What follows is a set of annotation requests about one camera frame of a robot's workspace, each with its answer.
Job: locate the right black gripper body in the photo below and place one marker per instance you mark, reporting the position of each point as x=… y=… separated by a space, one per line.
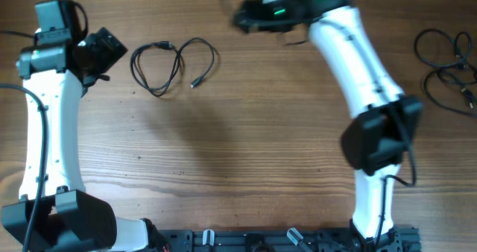
x=278 y=16

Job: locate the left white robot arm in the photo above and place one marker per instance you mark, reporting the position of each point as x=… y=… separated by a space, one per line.
x=54 y=212

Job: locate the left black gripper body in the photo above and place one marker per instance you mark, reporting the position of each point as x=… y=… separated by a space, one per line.
x=104 y=56

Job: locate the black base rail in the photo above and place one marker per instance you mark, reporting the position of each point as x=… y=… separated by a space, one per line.
x=335 y=239

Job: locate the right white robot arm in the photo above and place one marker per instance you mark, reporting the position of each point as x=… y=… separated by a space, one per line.
x=378 y=142

